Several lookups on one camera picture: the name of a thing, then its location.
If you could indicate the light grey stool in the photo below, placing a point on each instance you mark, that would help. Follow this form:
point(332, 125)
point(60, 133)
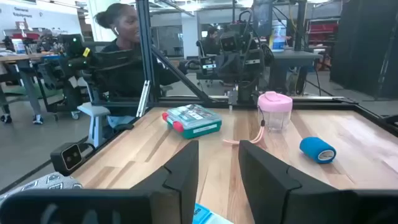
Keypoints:
point(96, 121)

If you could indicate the black diagonal frame brace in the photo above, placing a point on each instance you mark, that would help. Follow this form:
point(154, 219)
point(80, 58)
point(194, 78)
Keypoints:
point(183, 77)

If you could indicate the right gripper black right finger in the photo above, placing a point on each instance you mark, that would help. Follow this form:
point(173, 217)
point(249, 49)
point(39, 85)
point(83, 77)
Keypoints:
point(295, 202)

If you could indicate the blue and clear pill organizer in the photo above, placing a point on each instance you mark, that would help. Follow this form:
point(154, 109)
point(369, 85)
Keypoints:
point(202, 215)

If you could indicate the silver metal bar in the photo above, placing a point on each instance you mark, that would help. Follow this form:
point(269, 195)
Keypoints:
point(143, 98)

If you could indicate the black side table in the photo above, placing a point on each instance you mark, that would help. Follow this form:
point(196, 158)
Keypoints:
point(292, 62)

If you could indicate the black table-level camera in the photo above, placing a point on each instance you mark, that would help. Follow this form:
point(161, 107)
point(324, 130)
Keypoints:
point(66, 157)

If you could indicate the disinfectant wipes canister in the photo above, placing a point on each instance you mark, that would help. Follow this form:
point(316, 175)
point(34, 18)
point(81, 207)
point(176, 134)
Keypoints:
point(278, 37)

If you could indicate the blue bandage roll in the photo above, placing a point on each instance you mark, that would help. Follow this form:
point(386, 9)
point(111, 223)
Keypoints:
point(314, 148)

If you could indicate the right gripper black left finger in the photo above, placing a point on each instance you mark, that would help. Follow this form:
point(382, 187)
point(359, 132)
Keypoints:
point(93, 205)

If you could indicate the teal first aid box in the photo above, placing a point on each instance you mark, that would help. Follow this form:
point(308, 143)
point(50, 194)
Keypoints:
point(196, 123)

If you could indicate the seated person in background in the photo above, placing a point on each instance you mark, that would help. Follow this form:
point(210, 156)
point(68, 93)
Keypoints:
point(211, 42)

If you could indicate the clear cup with pink lid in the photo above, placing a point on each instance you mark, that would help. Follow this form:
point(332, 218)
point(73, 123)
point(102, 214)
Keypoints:
point(275, 104)

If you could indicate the black partition curtain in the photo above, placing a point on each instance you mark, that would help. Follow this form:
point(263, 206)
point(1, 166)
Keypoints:
point(363, 46)

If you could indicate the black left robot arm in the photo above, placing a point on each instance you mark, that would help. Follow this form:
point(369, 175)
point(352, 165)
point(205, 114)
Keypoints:
point(241, 59)

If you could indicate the wooden workbench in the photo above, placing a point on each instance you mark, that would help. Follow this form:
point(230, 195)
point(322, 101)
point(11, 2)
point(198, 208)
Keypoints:
point(18, 62)

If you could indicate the grey patterned fabric basket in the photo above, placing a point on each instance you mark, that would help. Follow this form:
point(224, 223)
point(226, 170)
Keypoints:
point(46, 183)

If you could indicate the red storage shelf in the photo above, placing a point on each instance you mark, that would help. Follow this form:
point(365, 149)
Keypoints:
point(323, 31)

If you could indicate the black upright frame post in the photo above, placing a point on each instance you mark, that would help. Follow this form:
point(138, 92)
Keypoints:
point(146, 46)

